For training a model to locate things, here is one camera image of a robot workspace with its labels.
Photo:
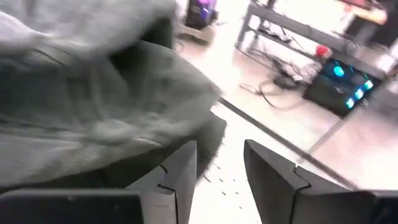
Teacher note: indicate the black computer with cyan lights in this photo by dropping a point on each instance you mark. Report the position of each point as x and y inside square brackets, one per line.
[329, 93]

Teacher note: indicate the grey metal table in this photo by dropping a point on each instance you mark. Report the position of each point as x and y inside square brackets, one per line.
[298, 29]

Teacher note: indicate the purple lit device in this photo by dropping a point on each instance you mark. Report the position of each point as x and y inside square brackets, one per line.
[199, 15]

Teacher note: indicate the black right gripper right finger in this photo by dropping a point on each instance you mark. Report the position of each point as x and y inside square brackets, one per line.
[295, 199]

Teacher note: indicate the white perforated shelf riser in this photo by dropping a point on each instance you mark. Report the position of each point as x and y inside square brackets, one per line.
[224, 186]

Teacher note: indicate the dark green cotton cap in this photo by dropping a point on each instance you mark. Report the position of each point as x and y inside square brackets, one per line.
[77, 21]
[109, 102]

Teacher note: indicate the red round button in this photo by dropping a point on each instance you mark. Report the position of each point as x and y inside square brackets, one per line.
[322, 50]

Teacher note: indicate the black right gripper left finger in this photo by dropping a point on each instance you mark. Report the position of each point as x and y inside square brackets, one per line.
[93, 208]

